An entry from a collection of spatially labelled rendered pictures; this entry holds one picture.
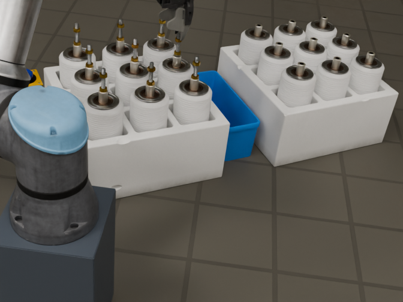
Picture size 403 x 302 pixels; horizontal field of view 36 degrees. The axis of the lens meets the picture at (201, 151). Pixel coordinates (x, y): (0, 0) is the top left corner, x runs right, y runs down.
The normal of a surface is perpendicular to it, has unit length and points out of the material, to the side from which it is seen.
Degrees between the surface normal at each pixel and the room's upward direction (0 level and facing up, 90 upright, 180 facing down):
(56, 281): 90
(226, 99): 88
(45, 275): 90
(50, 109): 8
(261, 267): 0
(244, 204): 0
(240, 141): 92
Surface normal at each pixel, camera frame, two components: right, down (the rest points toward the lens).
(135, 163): 0.40, 0.59
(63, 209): 0.42, 0.32
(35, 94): 0.22, -0.74
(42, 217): -0.09, 0.32
